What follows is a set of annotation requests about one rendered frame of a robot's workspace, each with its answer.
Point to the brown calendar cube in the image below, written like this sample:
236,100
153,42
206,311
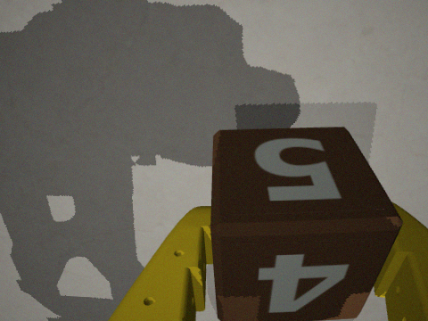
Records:
300,224

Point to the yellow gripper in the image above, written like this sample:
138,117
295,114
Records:
172,286

